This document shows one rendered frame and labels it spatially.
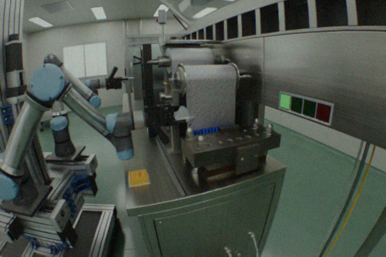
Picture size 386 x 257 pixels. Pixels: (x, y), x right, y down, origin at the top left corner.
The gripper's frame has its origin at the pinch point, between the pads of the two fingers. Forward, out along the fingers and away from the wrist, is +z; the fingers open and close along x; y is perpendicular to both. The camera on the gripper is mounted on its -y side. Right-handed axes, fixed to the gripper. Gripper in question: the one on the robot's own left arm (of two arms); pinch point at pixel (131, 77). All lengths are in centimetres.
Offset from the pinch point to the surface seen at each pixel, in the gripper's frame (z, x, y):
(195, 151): -5, 93, 10
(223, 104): 19, 79, 1
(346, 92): 22, 128, -17
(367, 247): 32, 162, 36
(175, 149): 0, 69, 24
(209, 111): 12, 77, 4
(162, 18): 18.1, 13.8, -42.0
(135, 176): -24, 82, 22
